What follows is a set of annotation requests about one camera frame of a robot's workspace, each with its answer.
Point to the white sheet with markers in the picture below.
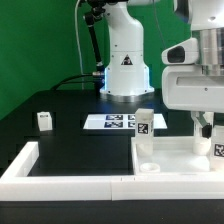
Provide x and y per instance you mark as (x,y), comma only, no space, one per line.
(109,121)

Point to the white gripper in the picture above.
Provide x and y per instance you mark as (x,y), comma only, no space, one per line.
(185,87)

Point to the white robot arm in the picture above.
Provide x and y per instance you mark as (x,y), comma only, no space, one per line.
(127,76)

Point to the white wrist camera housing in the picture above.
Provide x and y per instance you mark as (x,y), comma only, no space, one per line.
(184,53)

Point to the white U-shaped obstacle frame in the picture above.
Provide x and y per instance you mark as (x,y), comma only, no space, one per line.
(17,185)

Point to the white square tabletop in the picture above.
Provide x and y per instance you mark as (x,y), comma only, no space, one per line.
(174,155)

